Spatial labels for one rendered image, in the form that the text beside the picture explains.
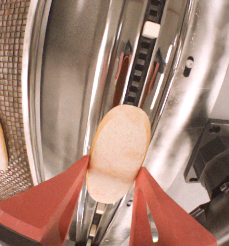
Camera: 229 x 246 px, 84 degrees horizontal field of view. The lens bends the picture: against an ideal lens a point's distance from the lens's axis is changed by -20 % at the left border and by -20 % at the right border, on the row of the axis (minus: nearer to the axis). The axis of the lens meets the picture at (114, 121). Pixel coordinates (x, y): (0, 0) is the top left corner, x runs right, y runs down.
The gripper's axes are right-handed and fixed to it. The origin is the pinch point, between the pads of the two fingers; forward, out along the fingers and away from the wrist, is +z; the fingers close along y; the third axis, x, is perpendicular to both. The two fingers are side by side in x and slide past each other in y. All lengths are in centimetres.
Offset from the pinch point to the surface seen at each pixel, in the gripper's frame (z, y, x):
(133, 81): 9.7, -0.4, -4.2
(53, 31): 11.9, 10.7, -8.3
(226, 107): 11.3, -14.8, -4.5
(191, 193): 11.3, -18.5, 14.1
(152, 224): 6.9, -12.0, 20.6
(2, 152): 3.5, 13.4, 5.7
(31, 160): 4.7, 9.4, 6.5
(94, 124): 7.5, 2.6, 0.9
